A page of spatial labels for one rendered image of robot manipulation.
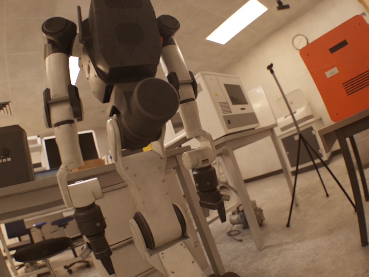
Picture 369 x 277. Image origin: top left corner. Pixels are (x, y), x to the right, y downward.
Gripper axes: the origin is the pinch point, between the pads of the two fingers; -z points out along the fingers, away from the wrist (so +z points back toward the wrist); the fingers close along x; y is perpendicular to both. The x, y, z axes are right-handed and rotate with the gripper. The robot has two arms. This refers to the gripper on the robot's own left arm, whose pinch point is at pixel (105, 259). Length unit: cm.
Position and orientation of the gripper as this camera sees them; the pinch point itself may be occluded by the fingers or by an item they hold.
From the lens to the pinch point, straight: 72.3
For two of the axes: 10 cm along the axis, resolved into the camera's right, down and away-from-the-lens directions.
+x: -4.9, 1.1, 8.6
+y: -8.4, 2.2, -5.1
